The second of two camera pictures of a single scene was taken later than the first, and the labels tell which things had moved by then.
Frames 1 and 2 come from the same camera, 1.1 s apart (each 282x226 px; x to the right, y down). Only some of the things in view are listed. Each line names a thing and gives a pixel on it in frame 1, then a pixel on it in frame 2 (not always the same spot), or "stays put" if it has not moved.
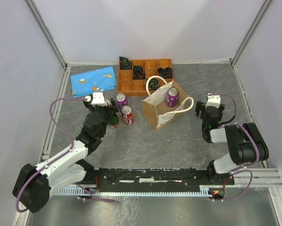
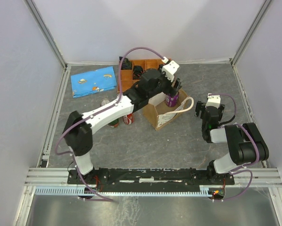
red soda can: x=127 y=114 stays put
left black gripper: x=110 y=109 → x=171 y=90
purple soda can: x=172 y=97 stays put
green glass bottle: x=113 y=120 stays put
